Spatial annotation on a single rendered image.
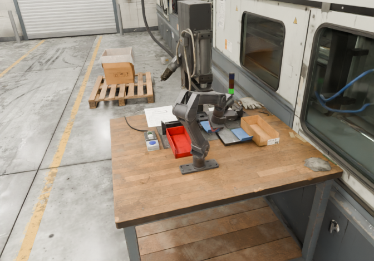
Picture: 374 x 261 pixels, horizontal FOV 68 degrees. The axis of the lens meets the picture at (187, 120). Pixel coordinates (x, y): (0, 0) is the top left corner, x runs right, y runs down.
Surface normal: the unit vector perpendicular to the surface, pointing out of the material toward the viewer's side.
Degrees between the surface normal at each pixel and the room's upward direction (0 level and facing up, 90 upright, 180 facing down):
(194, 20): 90
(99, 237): 0
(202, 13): 90
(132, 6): 90
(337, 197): 33
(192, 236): 0
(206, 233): 0
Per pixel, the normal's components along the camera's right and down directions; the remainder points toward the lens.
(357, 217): -0.57, -0.67
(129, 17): 0.20, 0.44
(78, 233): -0.04, -0.88
